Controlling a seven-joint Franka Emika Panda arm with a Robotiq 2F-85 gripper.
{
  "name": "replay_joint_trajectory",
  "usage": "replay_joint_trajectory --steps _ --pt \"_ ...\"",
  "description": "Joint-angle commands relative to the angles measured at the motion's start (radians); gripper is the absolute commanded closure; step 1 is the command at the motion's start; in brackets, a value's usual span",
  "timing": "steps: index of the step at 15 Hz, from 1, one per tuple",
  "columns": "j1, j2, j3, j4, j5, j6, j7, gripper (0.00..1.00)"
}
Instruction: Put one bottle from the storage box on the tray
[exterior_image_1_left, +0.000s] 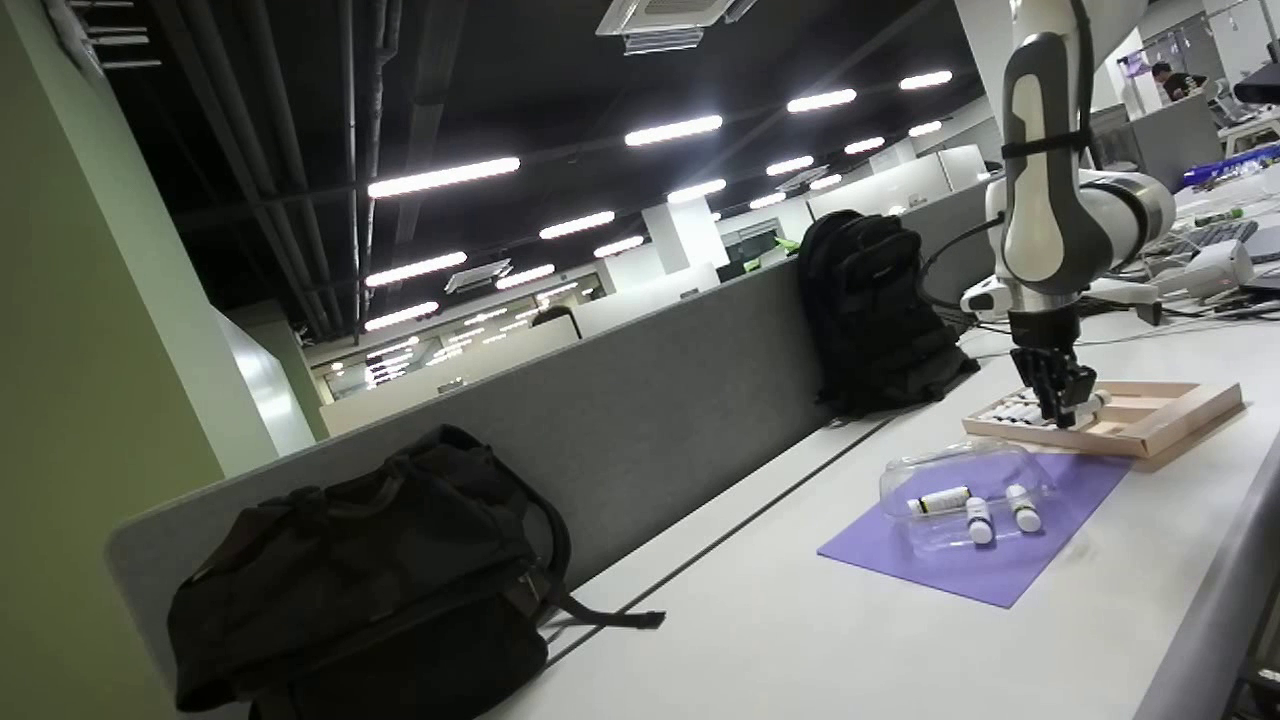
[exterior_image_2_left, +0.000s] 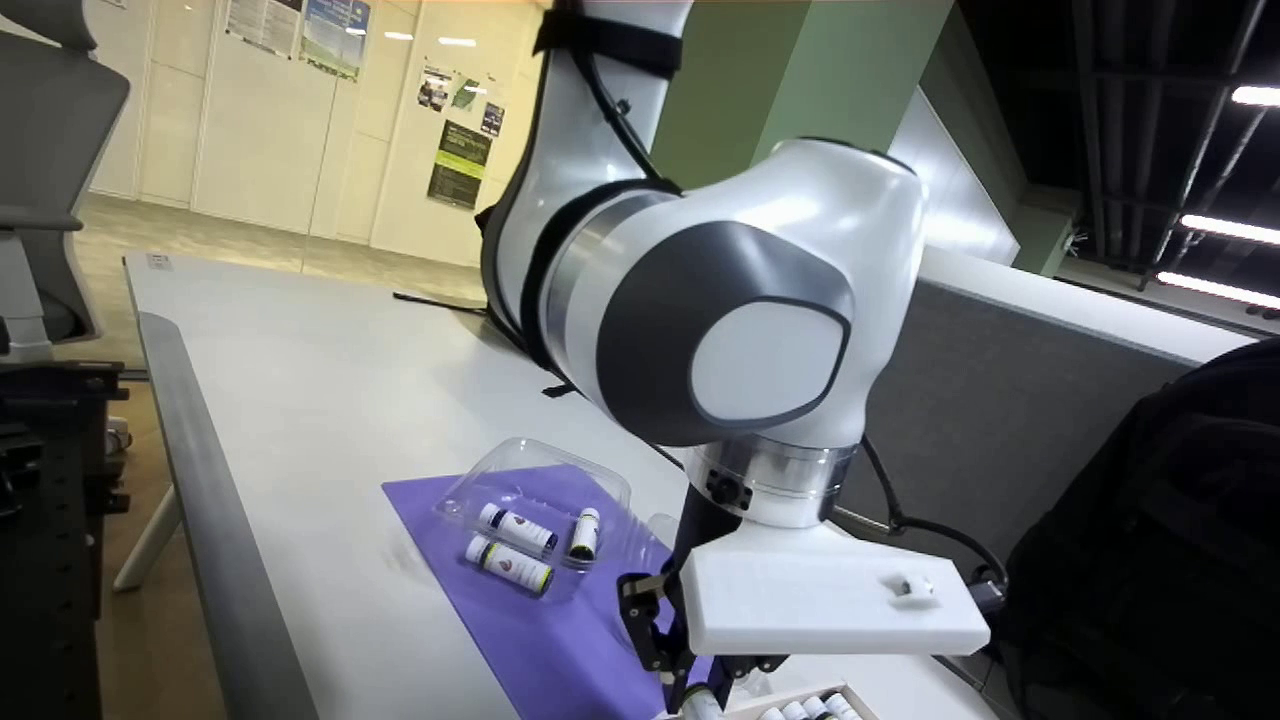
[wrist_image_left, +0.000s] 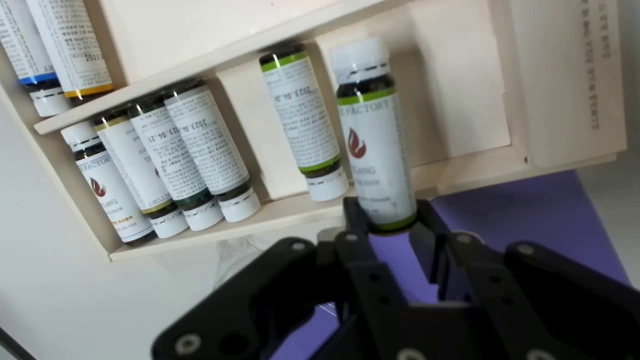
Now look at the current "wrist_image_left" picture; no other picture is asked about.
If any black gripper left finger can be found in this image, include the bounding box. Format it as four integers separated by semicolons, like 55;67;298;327
151;196;415;360

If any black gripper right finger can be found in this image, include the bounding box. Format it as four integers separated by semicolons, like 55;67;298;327
408;198;640;360

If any small bottle light green band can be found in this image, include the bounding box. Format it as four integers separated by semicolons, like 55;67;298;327
257;44;350;205
330;37;420;234

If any small bottle black band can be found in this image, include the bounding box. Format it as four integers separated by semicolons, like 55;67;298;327
163;79;263;224

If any small bottle dark green band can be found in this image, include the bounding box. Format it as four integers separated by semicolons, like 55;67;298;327
126;99;227;234

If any small bottle olive band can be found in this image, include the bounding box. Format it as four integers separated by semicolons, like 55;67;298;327
92;108;193;243

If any small bottle red leaf logo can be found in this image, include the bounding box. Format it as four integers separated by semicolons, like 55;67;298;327
60;119;160;247

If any wooden tray with compartments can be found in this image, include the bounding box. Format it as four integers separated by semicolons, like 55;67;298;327
0;0;630;265

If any small bottle blue band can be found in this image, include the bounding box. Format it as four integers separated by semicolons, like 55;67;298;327
0;0;73;120

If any purple mat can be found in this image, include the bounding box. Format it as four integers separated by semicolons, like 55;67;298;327
269;168;633;360

